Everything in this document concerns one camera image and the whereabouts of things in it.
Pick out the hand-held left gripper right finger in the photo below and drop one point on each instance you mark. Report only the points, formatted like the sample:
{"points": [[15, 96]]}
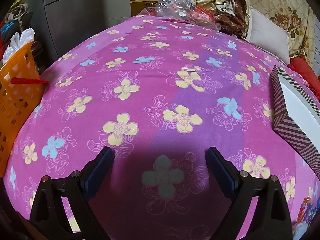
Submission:
{"points": [[220, 173]]}

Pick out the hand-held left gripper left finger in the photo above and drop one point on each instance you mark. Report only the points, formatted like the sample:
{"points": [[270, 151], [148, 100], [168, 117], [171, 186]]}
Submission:
{"points": [[100, 173]]}

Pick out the white scrunchie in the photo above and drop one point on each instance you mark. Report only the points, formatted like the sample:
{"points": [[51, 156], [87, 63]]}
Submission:
{"points": [[301, 231]]}

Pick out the striped gift box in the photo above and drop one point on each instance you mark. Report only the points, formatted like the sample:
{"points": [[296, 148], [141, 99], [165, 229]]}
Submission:
{"points": [[295, 105]]}

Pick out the pink floral bedsheet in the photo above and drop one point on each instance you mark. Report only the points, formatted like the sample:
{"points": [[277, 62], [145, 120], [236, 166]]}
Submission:
{"points": [[160, 80]]}

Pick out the orange plastic basket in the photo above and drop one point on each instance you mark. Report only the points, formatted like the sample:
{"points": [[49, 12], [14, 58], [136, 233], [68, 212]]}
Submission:
{"points": [[15, 100]]}

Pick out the red stick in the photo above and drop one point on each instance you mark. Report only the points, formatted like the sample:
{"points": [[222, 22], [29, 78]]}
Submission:
{"points": [[27, 80]]}

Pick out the red pillow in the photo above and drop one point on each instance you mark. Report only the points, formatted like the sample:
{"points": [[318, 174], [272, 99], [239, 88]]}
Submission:
{"points": [[305, 72]]}

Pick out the white pillow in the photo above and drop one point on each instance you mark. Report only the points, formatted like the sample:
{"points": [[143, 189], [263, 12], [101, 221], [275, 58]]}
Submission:
{"points": [[267, 32]]}

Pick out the white plastic bag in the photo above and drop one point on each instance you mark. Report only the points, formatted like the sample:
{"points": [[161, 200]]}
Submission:
{"points": [[21, 40]]}

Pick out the grey refrigerator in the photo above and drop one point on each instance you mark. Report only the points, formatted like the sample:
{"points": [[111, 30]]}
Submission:
{"points": [[75, 17]]}

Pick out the clear plastic bag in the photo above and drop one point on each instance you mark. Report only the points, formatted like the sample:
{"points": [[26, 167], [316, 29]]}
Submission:
{"points": [[175, 7]]}

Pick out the floral quilt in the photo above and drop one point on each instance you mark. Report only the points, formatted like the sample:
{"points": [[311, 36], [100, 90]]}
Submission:
{"points": [[282, 7]]}

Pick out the pile of dark clothes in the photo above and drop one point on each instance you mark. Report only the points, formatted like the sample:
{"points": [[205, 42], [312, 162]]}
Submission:
{"points": [[15, 17]]}

